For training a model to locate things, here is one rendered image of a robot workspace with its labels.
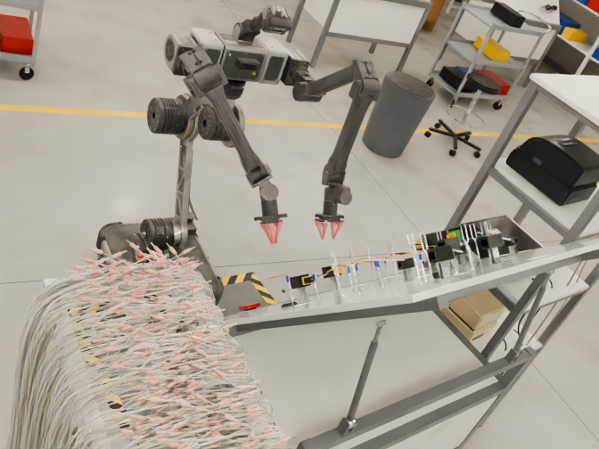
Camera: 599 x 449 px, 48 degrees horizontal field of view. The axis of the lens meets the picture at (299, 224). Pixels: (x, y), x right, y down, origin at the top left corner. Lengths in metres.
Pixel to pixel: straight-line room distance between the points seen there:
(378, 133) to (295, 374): 3.66
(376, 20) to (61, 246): 4.41
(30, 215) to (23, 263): 0.40
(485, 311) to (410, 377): 0.63
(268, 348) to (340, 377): 0.28
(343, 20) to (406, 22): 0.78
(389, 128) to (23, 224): 3.11
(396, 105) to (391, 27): 1.83
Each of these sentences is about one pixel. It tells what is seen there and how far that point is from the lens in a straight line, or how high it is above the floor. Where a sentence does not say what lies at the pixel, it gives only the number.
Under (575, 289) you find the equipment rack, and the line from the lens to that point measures 3.27.
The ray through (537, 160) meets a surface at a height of 1.56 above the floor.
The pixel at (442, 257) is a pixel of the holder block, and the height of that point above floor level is 1.58.
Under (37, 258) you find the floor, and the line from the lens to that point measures 3.80.
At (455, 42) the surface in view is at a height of 0.56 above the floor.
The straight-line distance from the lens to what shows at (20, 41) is 5.24.
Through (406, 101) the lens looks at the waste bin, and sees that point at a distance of 5.68.
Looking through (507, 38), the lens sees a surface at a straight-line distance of 8.75.
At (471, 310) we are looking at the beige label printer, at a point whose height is 0.83.
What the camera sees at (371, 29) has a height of 0.48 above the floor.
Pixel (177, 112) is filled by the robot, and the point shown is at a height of 0.94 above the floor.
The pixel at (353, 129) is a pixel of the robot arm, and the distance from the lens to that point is 2.56.
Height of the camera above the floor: 2.53
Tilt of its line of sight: 33 degrees down
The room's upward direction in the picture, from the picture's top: 23 degrees clockwise
